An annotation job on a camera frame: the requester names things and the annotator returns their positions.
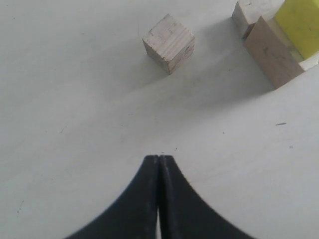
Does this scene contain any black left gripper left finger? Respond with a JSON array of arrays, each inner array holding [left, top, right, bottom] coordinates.
[[68, 155, 159, 239]]

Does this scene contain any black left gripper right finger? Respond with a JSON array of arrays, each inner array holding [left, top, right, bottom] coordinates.
[[158, 155, 252, 239]]

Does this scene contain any large pale wooden cube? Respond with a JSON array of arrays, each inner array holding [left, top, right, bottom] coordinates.
[[244, 16, 319, 89]]

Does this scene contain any yellow cube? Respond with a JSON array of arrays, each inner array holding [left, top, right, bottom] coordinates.
[[275, 0, 319, 60]]

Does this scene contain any medium plywood cube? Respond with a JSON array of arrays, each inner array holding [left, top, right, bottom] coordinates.
[[142, 14, 195, 75]]

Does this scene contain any small light wooden cube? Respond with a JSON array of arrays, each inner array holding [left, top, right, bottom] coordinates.
[[232, 0, 284, 39]]

